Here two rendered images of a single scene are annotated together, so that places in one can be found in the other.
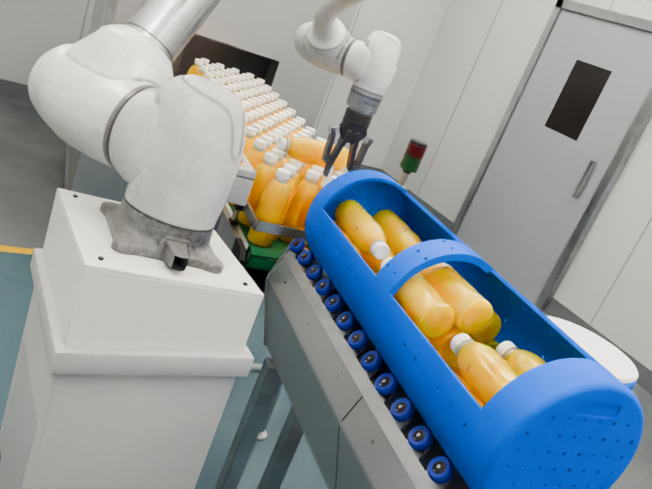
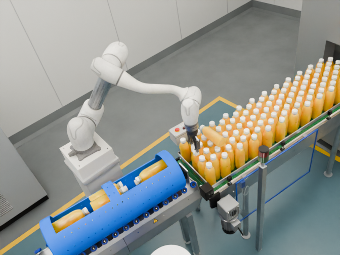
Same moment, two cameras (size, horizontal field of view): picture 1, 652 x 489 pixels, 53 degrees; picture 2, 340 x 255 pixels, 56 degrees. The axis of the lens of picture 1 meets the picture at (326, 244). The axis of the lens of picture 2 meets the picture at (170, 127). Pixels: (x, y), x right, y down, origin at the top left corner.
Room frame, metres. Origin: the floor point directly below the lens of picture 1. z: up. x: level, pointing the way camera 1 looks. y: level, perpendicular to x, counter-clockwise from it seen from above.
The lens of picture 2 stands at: (1.76, -1.47, 2.72)
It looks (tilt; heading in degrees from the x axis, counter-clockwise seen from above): 42 degrees down; 93
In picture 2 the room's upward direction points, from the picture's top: 12 degrees counter-clockwise
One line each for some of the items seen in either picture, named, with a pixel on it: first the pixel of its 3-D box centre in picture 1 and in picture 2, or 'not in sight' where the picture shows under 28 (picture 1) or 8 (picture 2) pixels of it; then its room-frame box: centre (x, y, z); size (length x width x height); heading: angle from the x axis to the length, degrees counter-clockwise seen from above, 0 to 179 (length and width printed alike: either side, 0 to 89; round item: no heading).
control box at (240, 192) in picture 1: (226, 172); (183, 131); (1.75, 0.33, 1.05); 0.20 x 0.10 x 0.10; 28
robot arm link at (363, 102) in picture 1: (364, 101); (191, 124); (1.80, 0.05, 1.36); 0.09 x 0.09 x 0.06
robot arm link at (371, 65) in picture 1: (374, 60); (189, 110); (1.81, 0.06, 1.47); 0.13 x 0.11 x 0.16; 74
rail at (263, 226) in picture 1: (322, 239); (193, 169); (1.77, 0.02, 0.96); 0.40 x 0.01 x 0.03; 118
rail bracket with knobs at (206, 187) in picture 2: not in sight; (206, 191); (1.83, -0.18, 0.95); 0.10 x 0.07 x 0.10; 118
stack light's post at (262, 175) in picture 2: not in sight; (260, 213); (2.21, -0.16, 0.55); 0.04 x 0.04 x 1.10; 28
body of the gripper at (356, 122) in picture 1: (354, 126); (192, 132); (1.80, 0.05, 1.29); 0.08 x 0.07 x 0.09; 116
